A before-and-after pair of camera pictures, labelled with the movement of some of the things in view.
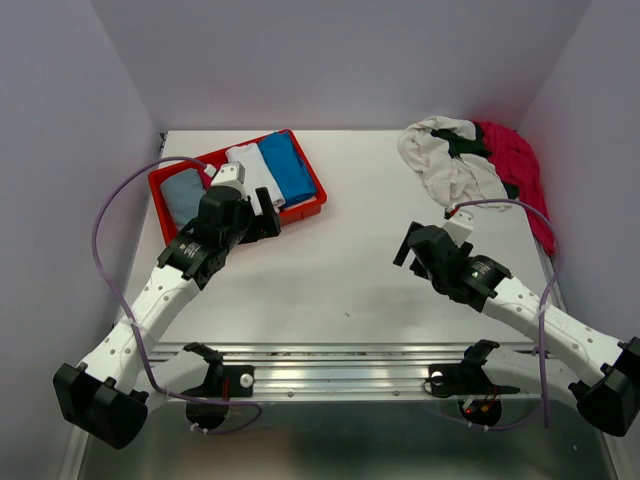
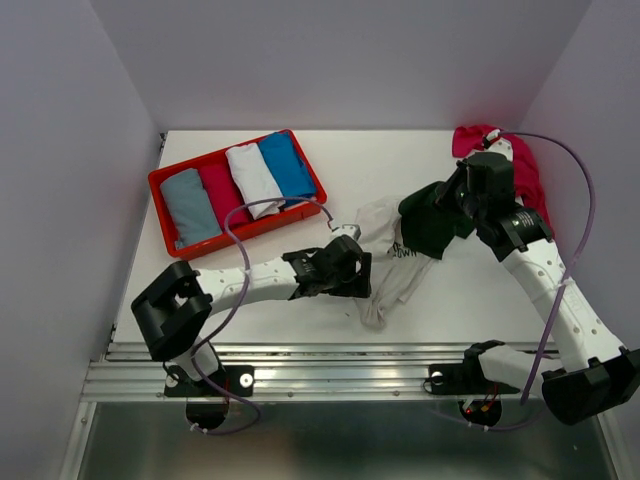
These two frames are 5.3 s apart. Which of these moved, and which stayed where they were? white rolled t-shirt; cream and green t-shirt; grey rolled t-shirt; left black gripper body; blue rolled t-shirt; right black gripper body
Moved: right black gripper body; cream and green t-shirt; left black gripper body
Stayed: white rolled t-shirt; grey rolled t-shirt; blue rolled t-shirt
